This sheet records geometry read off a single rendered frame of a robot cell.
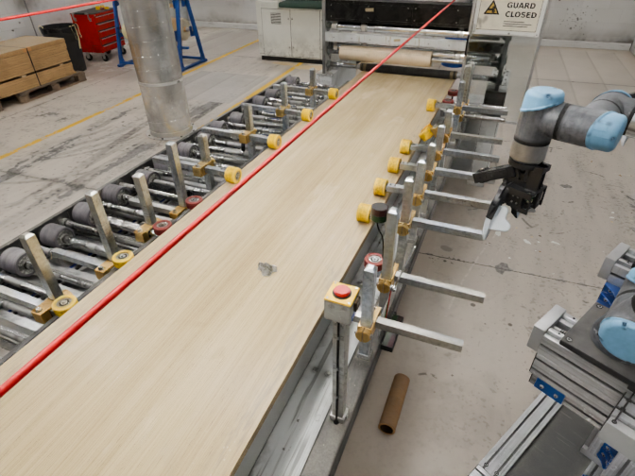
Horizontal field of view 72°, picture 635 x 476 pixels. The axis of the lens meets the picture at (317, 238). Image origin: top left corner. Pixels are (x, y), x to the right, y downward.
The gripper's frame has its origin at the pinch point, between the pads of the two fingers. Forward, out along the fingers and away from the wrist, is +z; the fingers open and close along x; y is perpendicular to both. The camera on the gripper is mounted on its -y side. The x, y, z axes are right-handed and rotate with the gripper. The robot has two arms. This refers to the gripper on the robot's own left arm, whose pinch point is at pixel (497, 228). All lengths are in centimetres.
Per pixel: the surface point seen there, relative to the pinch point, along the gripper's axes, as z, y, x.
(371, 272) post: 21.8, -26.1, -17.4
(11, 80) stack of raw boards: 100, -691, -24
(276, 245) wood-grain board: 42, -79, -16
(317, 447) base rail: 62, -12, -51
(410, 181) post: 16, -49, 27
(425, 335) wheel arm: 46.5, -11.6, -5.1
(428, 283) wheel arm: 46, -27, 15
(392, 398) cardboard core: 124, -34, 14
